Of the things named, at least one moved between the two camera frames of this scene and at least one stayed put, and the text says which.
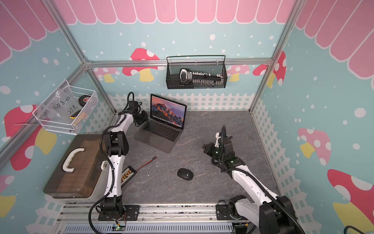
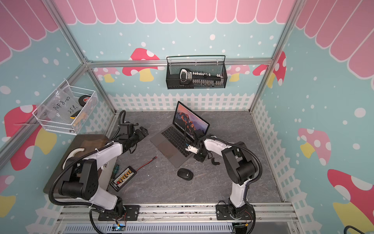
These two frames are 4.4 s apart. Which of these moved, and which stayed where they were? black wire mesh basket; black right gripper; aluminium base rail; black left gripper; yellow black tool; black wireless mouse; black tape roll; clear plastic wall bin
Moved: black right gripper; black left gripper
Stayed: clear plastic wall bin; aluminium base rail; yellow black tool; black tape roll; black wireless mouse; black wire mesh basket
